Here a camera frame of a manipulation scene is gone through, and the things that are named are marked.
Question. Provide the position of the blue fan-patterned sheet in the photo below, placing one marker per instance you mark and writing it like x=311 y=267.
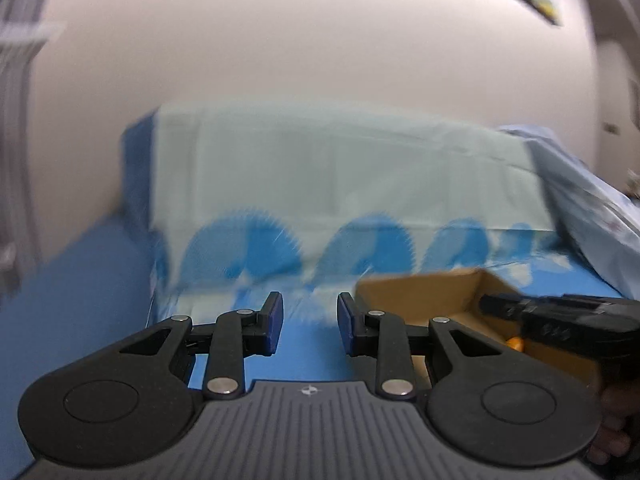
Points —
x=325 y=170

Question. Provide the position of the light blue printed cloth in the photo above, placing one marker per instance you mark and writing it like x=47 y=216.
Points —
x=585 y=200

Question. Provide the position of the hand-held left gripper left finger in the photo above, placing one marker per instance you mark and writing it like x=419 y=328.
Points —
x=274 y=321

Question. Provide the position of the wall switch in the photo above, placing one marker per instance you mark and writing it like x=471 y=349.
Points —
x=610 y=128

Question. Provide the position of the orange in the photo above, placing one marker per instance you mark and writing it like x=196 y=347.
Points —
x=515 y=344

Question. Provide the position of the brown cardboard box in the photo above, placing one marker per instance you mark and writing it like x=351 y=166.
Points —
x=430 y=295

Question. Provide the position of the person's right hand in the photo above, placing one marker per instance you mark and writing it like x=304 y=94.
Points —
x=617 y=425

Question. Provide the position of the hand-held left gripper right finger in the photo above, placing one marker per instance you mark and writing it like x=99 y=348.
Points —
x=346 y=323

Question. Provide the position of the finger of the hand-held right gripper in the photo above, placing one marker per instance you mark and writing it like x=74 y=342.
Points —
x=502 y=305

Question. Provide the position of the white panelled door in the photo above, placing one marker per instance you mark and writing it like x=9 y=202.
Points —
x=20 y=110

